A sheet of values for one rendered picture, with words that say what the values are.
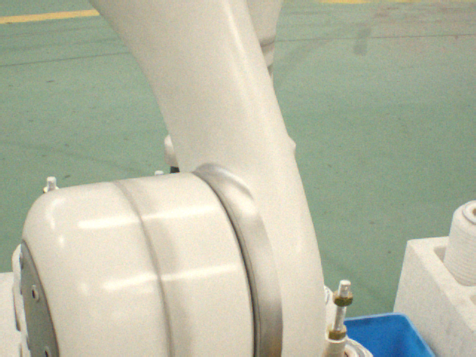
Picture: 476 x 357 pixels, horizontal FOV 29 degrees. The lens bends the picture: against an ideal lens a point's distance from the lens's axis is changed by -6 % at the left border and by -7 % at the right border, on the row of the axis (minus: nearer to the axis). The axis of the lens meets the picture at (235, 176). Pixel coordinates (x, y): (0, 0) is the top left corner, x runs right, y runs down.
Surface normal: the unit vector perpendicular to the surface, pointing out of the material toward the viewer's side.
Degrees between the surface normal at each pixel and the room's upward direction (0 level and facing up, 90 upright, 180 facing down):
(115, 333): 65
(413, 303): 90
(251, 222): 24
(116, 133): 0
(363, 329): 88
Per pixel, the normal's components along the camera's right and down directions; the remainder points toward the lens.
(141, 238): 0.23, -0.63
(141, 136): 0.07, -0.90
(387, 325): 0.25, 0.41
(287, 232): 0.41, -0.36
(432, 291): -0.97, 0.04
